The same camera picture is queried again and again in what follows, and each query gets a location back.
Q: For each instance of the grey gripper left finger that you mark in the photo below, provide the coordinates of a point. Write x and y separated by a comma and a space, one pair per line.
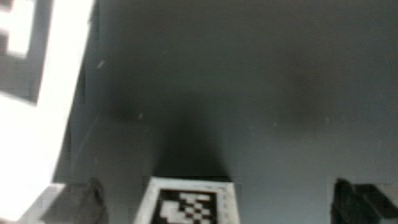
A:
79, 206

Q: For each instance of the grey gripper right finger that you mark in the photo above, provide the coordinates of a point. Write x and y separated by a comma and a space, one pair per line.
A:
365, 203

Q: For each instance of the white tagged cube nut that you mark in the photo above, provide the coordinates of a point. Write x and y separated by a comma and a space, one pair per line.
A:
187, 201

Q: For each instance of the white marker sheet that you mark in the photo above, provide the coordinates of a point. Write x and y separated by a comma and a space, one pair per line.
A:
43, 40

